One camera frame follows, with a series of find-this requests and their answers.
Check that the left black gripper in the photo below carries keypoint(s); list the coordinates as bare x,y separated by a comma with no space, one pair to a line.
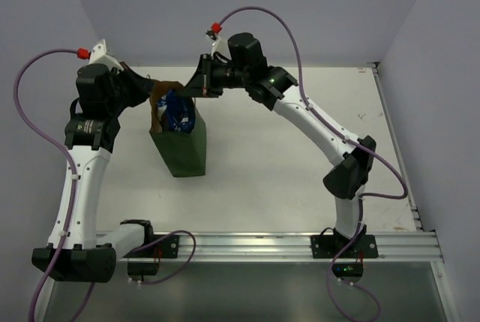
132,84

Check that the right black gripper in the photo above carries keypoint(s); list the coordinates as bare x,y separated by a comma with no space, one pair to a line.
205,77

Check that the blue snack packet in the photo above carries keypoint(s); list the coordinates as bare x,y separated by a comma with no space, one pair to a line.
176,113

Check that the green paper bag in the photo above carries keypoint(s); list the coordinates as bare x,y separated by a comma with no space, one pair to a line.
183,154

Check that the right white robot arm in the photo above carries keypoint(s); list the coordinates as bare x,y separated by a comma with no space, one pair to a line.
239,63

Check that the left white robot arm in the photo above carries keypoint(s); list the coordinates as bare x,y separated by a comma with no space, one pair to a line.
73,252

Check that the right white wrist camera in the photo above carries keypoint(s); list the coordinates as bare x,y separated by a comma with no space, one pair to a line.
218,44

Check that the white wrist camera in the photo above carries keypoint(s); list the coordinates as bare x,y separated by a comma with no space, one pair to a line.
100,54
218,44

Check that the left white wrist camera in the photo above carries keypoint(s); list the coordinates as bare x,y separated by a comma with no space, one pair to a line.
100,54

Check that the aluminium mounting rail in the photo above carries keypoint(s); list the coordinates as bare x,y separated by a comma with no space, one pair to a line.
296,247

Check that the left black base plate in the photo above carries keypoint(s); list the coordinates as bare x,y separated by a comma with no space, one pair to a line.
146,260

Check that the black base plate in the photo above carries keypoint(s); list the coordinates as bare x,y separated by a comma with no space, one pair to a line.
350,265
146,260

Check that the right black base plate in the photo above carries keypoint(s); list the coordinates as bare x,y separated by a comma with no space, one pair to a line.
350,265

